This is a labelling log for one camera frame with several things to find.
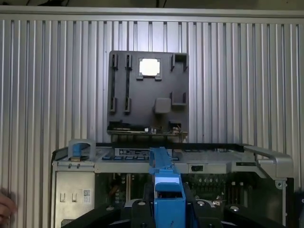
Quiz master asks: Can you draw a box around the silver power supply unit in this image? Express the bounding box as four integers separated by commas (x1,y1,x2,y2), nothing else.
55,171,95,220

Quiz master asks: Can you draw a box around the person's hand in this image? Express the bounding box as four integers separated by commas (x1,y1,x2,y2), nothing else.
0,187,19,223

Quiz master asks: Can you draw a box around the green motherboard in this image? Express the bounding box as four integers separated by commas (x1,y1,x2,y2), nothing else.
95,172,293,216

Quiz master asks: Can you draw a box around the silver open PC case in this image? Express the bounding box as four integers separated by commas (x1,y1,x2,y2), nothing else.
51,139,295,228

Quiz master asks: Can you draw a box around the dark grey parts rack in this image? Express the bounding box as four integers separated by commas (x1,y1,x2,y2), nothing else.
107,50,190,143

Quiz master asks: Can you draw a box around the grey square disk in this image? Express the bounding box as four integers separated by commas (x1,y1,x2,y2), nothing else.
153,97,171,114

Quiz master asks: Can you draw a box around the graphics card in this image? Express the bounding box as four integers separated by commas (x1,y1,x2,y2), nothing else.
107,121,188,143

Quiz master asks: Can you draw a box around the blue plastic bracket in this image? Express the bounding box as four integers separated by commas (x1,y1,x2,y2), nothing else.
149,146,186,228

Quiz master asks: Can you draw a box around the silver CPU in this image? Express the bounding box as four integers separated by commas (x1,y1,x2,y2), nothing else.
139,58,160,76

